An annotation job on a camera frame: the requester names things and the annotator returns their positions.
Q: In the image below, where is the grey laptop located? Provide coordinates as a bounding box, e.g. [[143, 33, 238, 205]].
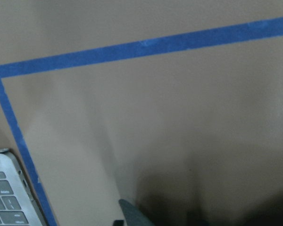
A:
[[0, 148, 48, 226]]

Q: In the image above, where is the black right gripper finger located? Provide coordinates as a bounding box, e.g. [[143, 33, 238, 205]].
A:
[[113, 199, 154, 226]]

